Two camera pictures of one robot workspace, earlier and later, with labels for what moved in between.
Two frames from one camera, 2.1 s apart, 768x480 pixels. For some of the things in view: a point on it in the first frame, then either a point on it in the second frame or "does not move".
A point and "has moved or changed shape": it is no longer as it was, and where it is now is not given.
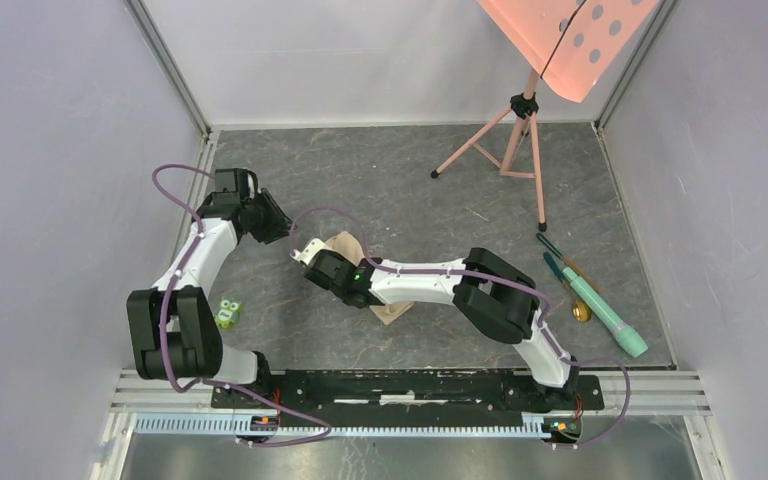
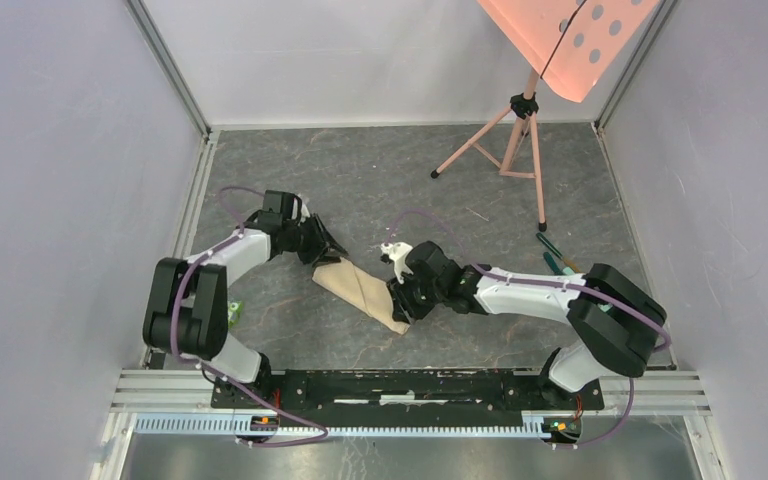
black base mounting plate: (409, 393) does not move
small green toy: (227, 312) does not move
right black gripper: (342, 259) to (403, 308)
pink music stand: (567, 43) does not move
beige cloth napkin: (343, 242) has moved or changed shape
